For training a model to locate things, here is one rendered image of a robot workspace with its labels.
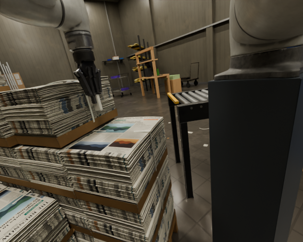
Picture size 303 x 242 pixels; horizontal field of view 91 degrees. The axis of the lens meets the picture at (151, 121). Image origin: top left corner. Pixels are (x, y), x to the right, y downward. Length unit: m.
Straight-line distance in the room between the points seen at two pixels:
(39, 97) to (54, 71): 11.74
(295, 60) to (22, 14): 0.65
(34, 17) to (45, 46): 12.01
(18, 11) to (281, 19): 0.53
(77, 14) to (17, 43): 12.00
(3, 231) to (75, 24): 0.77
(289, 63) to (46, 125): 0.72
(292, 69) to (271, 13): 0.18
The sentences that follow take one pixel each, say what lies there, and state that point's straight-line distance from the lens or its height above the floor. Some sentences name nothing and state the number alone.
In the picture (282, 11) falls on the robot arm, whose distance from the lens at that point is 0.25.
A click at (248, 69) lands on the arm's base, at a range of 0.44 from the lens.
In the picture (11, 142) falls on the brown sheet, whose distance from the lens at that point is 0.89.
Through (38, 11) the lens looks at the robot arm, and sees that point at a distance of 0.57.
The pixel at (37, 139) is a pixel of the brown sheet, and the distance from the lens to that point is 0.74.
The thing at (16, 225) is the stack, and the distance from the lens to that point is 0.82.
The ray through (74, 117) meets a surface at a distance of 0.68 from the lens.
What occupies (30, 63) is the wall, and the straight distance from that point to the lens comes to 12.41.
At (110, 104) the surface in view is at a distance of 0.84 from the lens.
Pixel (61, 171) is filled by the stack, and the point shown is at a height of 0.75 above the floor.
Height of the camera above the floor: 1.06
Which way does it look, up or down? 19 degrees down
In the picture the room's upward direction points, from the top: 9 degrees counter-clockwise
